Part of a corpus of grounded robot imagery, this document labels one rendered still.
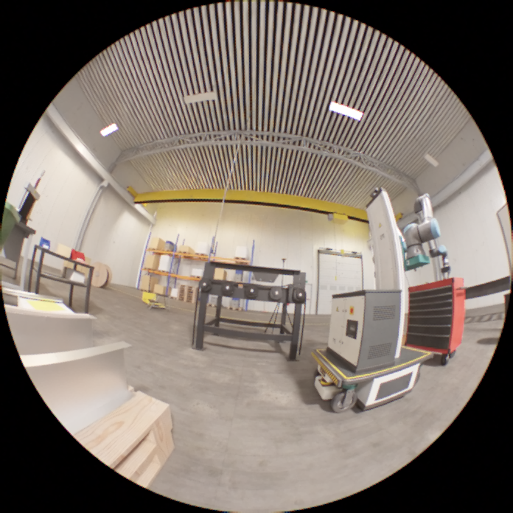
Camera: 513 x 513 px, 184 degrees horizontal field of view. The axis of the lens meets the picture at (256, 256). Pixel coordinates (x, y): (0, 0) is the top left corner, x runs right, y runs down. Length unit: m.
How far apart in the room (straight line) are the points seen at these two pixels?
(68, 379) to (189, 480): 0.53
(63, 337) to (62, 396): 0.31
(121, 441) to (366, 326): 1.17
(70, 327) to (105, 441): 0.46
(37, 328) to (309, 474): 1.12
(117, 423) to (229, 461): 0.47
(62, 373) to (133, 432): 0.25
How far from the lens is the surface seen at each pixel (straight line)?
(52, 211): 10.43
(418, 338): 2.33
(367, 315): 1.03
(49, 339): 0.81
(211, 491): 0.80
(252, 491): 0.81
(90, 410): 0.68
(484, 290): 5.05
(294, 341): 2.09
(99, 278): 7.48
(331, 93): 8.24
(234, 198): 9.18
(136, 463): 0.68
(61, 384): 0.57
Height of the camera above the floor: 0.75
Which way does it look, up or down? 15 degrees up
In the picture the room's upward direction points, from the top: 6 degrees clockwise
